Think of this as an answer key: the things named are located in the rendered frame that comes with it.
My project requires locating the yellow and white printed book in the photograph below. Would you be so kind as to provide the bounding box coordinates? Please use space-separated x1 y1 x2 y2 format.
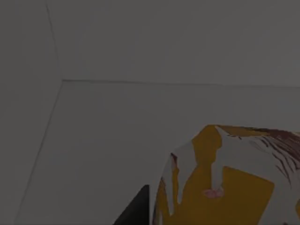
151 124 300 225

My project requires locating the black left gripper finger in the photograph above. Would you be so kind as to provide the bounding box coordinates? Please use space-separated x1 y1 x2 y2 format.
113 184 150 225

